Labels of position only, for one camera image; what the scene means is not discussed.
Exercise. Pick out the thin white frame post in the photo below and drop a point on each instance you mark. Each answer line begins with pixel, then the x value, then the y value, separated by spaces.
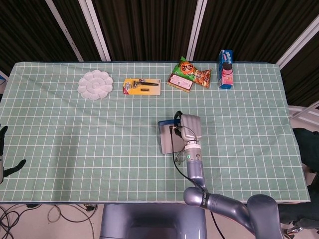
pixel 64 31

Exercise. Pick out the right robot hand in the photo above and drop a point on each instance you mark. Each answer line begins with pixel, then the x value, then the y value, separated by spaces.
pixel 192 128

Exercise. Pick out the red and yellow small box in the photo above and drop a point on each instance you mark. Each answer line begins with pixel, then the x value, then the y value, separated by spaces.
pixel 180 82

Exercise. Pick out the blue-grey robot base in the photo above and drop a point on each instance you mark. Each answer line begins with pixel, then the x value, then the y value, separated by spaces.
pixel 149 221

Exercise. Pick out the blue cookie box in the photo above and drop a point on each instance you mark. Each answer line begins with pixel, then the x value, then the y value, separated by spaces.
pixel 226 74

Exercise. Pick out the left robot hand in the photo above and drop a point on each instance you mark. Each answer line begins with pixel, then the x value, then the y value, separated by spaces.
pixel 2 149

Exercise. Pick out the blue glasses case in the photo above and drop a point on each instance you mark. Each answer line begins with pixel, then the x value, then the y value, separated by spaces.
pixel 167 142

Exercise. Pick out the green checked tablecloth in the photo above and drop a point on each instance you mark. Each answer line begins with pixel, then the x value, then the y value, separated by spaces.
pixel 99 149

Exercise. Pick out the dark pleated curtain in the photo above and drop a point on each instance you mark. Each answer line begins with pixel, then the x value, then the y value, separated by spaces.
pixel 149 30

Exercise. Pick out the person in dark clothing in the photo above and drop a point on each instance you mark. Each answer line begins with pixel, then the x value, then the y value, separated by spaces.
pixel 307 147

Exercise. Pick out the white metal frame rail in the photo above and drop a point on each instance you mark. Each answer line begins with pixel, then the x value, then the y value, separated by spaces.
pixel 302 113

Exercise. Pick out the orange snack bag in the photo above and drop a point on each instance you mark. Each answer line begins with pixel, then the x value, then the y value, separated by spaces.
pixel 203 77

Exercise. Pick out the green snack bag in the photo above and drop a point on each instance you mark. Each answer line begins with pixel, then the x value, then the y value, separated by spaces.
pixel 185 67

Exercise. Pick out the yellow razor blister pack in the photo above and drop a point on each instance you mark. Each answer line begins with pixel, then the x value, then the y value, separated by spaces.
pixel 154 90

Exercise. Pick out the wide white frame post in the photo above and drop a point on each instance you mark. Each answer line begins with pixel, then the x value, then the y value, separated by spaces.
pixel 96 30

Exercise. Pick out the white flower-shaped palette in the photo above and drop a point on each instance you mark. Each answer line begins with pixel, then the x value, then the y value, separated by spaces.
pixel 95 85

